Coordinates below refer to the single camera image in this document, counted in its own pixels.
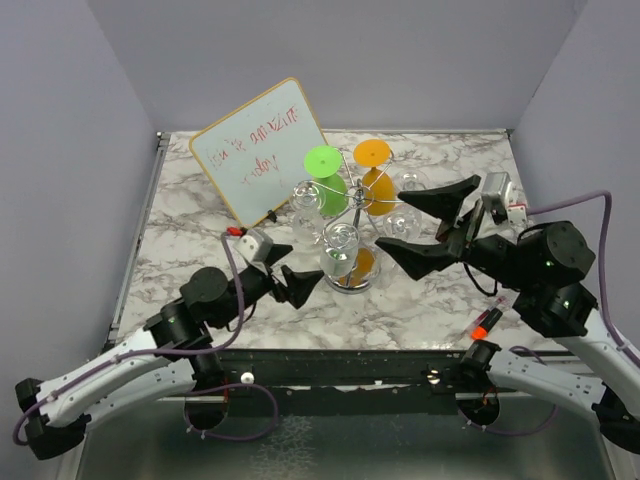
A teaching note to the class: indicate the red pen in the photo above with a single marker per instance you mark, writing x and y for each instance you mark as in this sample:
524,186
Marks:
500,300

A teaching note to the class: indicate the clear tumbler glass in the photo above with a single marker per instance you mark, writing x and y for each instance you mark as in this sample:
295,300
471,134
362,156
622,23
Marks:
410,180

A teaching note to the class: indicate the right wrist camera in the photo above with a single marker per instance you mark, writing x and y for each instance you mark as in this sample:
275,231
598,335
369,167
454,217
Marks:
501,201

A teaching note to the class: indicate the orange plastic cup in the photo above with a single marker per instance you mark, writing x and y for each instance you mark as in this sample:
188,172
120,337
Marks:
374,154

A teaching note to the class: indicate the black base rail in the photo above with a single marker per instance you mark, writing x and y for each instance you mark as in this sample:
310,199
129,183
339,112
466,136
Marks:
342,383

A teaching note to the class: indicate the orange black marker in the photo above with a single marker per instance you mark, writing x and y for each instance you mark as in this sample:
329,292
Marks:
483,329

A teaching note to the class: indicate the green plastic goblet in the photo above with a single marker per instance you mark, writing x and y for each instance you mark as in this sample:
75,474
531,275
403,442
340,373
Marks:
323,163

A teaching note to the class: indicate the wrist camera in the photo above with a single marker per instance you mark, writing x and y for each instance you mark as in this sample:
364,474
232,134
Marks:
501,201
254,247

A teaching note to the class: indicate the clear wine glass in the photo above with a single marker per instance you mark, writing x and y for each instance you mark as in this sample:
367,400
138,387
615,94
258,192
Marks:
404,224
307,201

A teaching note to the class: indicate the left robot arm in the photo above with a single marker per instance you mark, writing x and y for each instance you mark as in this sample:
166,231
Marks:
176,352

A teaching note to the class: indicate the chrome wine glass rack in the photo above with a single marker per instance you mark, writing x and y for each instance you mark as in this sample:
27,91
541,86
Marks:
344,213

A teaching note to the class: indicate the small whiteboard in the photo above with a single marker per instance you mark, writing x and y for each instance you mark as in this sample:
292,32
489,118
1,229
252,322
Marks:
254,155

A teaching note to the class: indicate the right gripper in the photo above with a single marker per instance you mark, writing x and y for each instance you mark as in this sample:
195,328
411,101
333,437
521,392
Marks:
459,232

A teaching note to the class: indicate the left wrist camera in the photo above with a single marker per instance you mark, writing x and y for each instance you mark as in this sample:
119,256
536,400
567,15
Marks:
254,247

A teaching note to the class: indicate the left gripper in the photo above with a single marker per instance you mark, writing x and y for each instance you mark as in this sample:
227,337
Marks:
299,285

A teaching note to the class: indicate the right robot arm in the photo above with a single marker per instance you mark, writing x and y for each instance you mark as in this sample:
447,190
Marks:
545,265

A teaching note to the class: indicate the small clear orange cup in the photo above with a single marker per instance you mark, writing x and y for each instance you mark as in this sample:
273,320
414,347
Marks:
341,245

